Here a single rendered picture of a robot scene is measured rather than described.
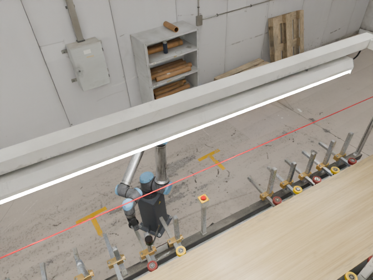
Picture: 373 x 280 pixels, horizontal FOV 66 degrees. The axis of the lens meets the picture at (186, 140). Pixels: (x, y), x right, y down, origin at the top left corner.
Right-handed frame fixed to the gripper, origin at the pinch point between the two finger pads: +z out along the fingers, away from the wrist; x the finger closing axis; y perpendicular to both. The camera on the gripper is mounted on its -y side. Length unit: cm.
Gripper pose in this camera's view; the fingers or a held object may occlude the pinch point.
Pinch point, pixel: (135, 229)
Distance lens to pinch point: 271.8
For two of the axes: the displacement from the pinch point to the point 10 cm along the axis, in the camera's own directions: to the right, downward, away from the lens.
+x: -8.8, 3.4, -3.3
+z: 0.3, 7.4, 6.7
